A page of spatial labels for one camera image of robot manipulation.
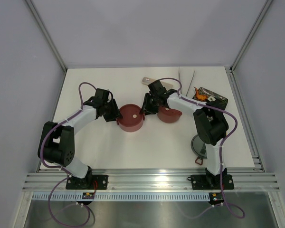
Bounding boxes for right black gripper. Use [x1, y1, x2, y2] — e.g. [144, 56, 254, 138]
[140, 93, 159, 115]

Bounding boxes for dark red steel bowl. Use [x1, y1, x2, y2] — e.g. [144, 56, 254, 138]
[157, 106, 182, 124]

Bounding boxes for dark red lid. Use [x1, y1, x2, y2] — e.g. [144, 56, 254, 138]
[158, 106, 182, 118]
[120, 104, 144, 118]

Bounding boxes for pink steel bowl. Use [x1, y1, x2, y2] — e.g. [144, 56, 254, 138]
[116, 115, 145, 133]

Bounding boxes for metal tongs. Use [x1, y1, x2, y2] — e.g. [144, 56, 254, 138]
[178, 67, 195, 96]

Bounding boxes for grey transparent lid with handle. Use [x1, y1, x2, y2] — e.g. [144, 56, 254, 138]
[190, 135, 207, 166]

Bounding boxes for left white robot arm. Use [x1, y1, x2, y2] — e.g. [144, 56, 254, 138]
[38, 88, 122, 189]

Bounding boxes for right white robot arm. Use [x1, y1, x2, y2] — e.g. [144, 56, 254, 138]
[140, 80, 228, 188]

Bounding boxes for orange shrimp on tray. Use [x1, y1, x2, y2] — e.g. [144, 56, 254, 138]
[194, 87, 208, 101]

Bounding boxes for black floral food tray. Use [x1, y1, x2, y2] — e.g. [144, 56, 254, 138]
[193, 87, 228, 110]

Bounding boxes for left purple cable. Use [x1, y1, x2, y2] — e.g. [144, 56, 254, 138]
[41, 82, 95, 226]

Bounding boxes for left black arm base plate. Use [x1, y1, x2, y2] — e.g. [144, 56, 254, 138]
[66, 175, 108, 190]

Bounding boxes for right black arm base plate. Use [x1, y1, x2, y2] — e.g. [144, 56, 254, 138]
[187, 174, 235, 190]

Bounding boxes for aluminium front rail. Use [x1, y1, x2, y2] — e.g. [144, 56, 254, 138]
[22, 168, 280, 192]

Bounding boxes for white slotted cable duct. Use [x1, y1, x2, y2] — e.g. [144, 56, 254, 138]
[32, 192, 210, 202]

